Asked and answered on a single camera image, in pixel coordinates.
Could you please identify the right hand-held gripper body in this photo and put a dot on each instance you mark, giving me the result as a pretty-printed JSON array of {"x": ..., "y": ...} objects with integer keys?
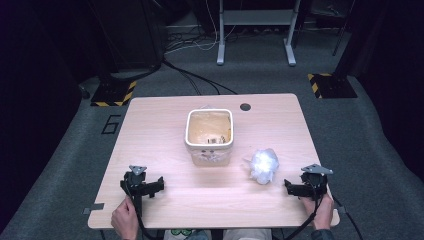
[{"x": 315, "y": 182}]

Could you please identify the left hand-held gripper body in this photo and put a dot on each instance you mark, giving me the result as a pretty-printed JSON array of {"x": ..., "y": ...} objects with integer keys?
[{"x": 134, "y": 186}]

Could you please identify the person's right hand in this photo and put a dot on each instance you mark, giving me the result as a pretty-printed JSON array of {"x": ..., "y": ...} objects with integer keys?
[{"x": 322, "y": 211}]

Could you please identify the person's left hand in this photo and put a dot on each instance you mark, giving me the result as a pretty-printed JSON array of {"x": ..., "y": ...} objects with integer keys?
[{"x": 125, "y": 216}]

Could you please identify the crumpled white plastic bag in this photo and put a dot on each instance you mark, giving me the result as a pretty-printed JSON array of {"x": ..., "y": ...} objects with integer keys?
[{"x": 264, "y": 165}]

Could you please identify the grey tape strip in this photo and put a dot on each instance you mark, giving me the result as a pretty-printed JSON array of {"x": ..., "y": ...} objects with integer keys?
[{"x": 94, "y": 208}]

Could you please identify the person's legs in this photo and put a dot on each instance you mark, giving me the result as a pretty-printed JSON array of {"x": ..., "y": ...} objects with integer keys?
[{"x": 243, "y": 234}]

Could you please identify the translucent white-rimmed plastic bin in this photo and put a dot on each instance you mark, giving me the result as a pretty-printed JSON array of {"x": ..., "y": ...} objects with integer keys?
[{"x": 209, "y": 133}]

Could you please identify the black yellow striped base plate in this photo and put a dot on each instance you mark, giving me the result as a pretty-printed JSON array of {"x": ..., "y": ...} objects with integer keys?
[
  {"x": 331, "y": 86},
  {"x": 114, "y": 94}
]

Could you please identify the white metal desk frame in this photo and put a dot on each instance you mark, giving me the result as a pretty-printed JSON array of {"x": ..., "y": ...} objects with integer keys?
[{"x": 256, "y": 20}]

